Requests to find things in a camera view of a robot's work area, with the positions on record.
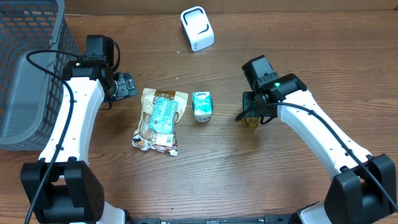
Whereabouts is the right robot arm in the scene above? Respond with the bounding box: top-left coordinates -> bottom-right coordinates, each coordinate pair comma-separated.
235,55 -> 397,224

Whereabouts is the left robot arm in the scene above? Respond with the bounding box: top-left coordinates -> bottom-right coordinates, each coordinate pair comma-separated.
20,35 -> 137,223

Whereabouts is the brown snack bag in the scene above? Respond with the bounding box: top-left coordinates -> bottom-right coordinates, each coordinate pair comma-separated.
132,88 -> 188,156

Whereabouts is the dark grey plastic basket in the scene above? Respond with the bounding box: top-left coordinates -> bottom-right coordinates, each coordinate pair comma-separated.
1,0 -> 80,151

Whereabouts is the teal tissue pack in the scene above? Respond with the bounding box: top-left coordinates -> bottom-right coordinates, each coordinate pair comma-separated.
192,91 -> 213,123

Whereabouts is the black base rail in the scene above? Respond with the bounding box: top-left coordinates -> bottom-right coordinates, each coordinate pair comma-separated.
126,214 -> 294,224

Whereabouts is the teal wet wipes pack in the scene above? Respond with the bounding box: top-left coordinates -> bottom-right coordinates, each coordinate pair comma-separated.
150,97 -> 178,134

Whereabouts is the white barcode scanner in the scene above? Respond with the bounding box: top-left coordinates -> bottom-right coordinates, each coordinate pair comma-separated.
180,6 -> 215,52

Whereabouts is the yellow liquid bottle silver cap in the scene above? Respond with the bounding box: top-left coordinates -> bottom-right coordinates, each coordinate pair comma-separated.
245,116 -> 261,128

